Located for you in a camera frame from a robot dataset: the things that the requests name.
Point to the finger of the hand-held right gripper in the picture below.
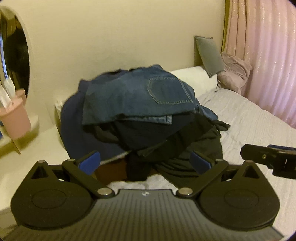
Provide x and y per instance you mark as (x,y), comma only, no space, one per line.
(266,155)

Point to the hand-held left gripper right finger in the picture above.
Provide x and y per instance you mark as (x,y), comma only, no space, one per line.
(200,163)

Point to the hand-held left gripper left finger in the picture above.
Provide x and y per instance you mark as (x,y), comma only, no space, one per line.
(89,163)

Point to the blue denim jeans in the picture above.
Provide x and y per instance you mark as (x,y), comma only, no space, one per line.
(129,97)

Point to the brown cloth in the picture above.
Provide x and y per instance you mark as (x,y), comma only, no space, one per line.
(111,171)

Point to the black garment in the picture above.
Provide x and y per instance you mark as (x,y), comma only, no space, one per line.
(185,139)

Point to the striped white bed cover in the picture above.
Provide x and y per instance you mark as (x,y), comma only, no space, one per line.
(249,125)

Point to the navy blue garment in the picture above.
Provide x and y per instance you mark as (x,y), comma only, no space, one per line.
(74,125)

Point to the white pillow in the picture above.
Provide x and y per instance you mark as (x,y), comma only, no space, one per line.
(201,78)

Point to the pink pillow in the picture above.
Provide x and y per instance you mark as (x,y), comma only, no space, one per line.
(233,69)

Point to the grey pillow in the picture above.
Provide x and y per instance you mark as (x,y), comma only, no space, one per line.
(209,55)

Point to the pink curtain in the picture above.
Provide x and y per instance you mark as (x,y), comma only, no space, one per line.
(266,46)

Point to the white tissues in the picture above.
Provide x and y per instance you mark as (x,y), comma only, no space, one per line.
(5,92)

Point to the round wall mirror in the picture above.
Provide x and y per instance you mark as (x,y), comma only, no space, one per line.
(16,58)

